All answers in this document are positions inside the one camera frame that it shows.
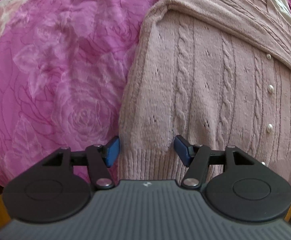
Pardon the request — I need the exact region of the pink knitted cardigan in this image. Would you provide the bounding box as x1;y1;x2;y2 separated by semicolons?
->
118;0;291;183

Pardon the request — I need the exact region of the striped floral bed cover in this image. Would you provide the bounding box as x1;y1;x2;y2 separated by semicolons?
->
0;0;291;186

